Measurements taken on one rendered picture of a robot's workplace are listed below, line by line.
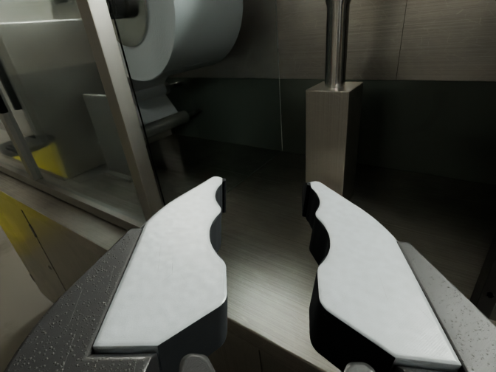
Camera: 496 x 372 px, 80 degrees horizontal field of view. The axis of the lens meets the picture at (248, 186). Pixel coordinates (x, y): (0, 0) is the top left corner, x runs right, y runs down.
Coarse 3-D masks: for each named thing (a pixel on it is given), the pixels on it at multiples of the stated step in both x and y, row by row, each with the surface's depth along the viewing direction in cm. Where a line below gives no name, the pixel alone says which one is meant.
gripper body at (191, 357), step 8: (184, 360) 6; (192, 360) 6; (200, 360) 6; (208, 360) 6; (184, 368) 5; (192, 368) 5; (200, 368) 5; (208, 368) 5; (352, 368) 6; (360, 368) 6; (368, 368) 6
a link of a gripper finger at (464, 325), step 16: (416, 256) 8; (416, 272) 8; (432, 272) 8; (432, 288) 7; (448, 288) 8; (432, 304) 7; (448, 304) 7; (464, 304) 7; (448, 320) 7; (464, 320) 7; (480, 320) 7; (448, 336) 6; (464, 336) 6; (480, 336) 6; (464, 352) 6; (480, 352) 6; (400, 368) 6; (416, 368) 6; (464, 368) 6; (480, 368) 6
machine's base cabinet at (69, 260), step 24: (0, 216) 131; (24, 216) 105; (24, 240) 124; (48, 240) 101; (72, 240) 85; (24, 264) 154; (48, 264) 119; (72, 264) 97; (48, 288) 144; (216, 360) 64; (240, 360) 57; (264, 360) 52
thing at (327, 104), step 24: (336, 0) 52; (336, 24) 54; (336, 48) 56; (336, 72) 58; (312, 96) 60; (336, 96) 57; (360, 96) 62; (312, 120) 62; (336, 120) 59; (312, 144) 65; (336, 144) 62; (312, 168) 67; (336, 168) 64; (336, 192) 67
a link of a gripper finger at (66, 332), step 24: (120, 240) 9; (96, 264) 8; (120, 264) 8; (72, 288) 7; (96, 288) 7; (48, 312) 6; (72, 312) 6; (96, 312) 6; (48, 336) 6; (72, 336) 6; (96, 336) 6; (24, 360) 6; (48, 360) 6; (72, 360) 6; (96, 360) 6; (120, 360) 6; (144, 360) 6
